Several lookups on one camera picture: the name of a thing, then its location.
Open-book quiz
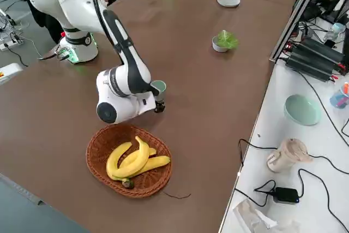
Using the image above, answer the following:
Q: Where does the clear plastic bag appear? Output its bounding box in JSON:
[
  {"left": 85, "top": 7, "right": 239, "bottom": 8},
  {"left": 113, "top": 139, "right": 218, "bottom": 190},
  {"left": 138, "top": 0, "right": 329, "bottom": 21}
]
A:
[{"left": 232, "top": 198, "right": 280, "bottom": 233}]

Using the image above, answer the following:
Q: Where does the black power adapter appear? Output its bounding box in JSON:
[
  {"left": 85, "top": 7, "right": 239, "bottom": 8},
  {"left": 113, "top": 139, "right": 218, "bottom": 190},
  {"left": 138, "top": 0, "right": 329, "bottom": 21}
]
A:
[{"left": 273, "top": 187, "right": 300, "bottom": 205}]

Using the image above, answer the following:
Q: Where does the brown wicker basket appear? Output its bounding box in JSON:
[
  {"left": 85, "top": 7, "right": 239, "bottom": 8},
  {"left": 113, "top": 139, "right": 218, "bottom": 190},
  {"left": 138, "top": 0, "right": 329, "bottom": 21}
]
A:
[{"left": 85, "top": 123, "right": 173, "bottom": 199}]

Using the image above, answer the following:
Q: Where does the yellow banana bunch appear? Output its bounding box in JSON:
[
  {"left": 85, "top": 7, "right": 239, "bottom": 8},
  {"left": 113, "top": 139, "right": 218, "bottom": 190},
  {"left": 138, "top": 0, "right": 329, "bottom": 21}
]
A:
[{"left": 105, "top": 135, "right": 171, "bottom": 189}]

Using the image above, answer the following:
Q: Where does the clear jar with pale lid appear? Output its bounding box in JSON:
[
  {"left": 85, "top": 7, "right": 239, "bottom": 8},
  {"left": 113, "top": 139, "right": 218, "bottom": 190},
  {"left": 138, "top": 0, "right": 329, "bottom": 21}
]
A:
[{"left": 323, "top": 22, "right": 347, "bottom": 41}]

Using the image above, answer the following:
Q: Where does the green cup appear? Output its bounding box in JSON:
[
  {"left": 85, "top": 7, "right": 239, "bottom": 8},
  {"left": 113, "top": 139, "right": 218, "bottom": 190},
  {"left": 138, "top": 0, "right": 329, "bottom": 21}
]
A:
[{"left": 150, "top": 80, "right": 167, "bottom": 103}]

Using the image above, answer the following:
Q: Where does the mint green bowl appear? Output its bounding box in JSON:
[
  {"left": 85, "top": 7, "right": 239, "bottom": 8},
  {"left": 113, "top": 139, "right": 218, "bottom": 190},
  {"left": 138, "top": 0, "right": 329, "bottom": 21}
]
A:
[{"left": 283, "top": 94, "right": 322, "bottom": 127}]

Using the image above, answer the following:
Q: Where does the clear pen cup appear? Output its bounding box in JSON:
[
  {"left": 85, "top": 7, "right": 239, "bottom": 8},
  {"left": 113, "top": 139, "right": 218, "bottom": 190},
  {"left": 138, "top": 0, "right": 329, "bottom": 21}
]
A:
[{"left": 329, "top": 81, "right": 349, "bottom": 110}]

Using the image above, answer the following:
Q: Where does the smaller grey dish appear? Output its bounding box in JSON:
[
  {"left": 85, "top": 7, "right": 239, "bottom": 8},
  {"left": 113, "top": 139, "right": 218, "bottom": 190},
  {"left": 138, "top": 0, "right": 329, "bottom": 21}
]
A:
[{"left": 211, "top": 35, "right": 231, "bottom": 53}]

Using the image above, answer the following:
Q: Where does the white power strip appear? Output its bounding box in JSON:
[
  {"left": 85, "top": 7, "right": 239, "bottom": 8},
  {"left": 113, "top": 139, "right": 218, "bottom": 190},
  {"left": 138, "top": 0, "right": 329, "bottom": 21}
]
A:
[{"left": 0, "top": 31, "right": 25, "bottom": 51}]

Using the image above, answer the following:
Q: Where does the green lettuce leaf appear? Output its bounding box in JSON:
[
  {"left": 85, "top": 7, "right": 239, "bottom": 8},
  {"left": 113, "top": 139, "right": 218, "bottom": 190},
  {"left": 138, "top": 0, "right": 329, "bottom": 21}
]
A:
[{"left": 216, "top": 29, "right": 239, "bottom": 50}]

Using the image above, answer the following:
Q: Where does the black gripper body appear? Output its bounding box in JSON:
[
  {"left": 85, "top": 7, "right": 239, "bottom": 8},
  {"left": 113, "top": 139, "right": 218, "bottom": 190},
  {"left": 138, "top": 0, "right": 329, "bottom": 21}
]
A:
[{"left": 153, "top": 98, "right": 167, "bottom": 115}]

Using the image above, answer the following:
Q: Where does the black power supply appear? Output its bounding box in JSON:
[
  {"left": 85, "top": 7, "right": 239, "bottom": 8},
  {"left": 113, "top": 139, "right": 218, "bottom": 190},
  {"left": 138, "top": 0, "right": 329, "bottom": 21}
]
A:
[
  {"left": 285, "top": 49, "right": 345, "bottom": 82},
  {"left": 296, "top": 37, "right": 349, "bottom": 74}
]

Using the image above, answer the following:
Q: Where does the white box with red mark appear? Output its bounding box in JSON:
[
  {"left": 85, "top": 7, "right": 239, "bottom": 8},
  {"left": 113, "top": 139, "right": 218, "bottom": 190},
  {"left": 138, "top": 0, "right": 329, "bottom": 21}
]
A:
[{"left": 0, "top": 63, "right": 25, "bottom": 86}]

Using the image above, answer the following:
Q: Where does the beige tumbler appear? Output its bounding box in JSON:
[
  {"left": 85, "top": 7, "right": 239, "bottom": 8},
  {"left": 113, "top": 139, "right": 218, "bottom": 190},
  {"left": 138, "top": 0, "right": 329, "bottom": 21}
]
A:
[{"left": 266, "top": 138, "right": 314, "bottom": 174}]

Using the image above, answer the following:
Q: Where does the thin dark cord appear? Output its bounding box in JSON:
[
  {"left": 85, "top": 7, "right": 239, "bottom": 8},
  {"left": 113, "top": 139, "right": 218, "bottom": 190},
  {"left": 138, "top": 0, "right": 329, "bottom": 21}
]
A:
[{"left": 163, "top": 190, "right": 192, "bottom": 200}]

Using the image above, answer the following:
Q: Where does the person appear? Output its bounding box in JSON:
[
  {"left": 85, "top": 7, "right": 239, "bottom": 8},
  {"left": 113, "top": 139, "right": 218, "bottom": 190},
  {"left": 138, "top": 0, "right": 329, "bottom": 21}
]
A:
[{"left": 15, "top": 0, "right": 110, "bottom": 45}]

